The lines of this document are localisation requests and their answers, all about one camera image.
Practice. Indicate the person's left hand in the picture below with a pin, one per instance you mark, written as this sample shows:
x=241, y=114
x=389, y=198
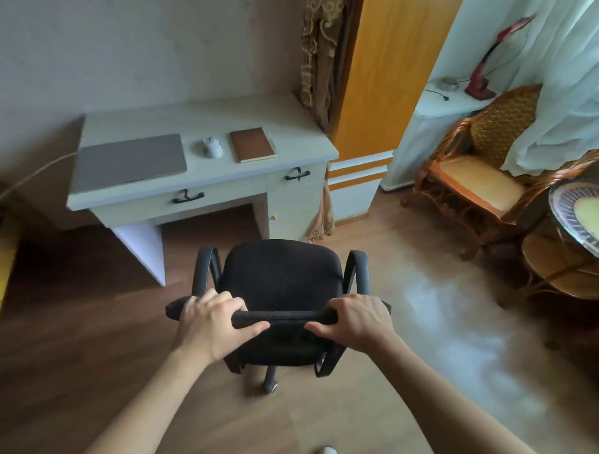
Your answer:
x=210, y=327

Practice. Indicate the person's right hand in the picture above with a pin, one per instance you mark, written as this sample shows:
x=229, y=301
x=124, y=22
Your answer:
x=365, y=325

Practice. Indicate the black office chair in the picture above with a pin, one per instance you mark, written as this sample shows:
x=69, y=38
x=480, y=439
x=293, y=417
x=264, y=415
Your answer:
x=281, y=276

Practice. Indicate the white mouse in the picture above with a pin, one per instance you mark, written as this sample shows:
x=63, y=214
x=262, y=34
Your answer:
x=213, y=148

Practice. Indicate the silver laptop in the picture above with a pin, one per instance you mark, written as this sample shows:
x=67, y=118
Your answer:
x=126, y=161

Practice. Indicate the brown notebook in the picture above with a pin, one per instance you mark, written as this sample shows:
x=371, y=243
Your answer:
x=250, y=145

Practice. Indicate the person's right forearm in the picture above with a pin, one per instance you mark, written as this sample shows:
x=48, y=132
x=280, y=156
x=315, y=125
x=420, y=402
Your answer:
x=444, y=402

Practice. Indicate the person's left forearm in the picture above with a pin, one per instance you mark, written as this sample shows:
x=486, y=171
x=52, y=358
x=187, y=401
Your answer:
x=149, y=407

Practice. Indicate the white desk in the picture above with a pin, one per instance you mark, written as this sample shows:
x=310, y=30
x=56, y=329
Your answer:
x=210, y=117

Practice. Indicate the red desk lamp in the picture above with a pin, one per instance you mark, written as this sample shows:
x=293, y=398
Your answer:
x=479, y=89

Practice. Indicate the white sneaker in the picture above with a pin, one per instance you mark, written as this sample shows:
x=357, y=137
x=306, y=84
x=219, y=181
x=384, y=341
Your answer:
x=327, y=451

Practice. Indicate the white cabinet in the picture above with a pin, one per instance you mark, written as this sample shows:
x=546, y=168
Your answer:
x=421, y=140

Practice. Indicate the round glass rattan table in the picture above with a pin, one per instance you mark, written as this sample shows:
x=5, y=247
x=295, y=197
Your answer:
x=575, y=210

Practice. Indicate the round metal ashtray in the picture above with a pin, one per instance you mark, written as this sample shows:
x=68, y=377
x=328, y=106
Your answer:
x=449, y=84

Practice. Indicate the brown patterned curtain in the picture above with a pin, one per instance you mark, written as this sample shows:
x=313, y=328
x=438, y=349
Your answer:
x=318, y=70

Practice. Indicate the pale sheer curtain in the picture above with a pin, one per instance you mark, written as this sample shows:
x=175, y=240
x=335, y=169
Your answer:
x=561, y=93

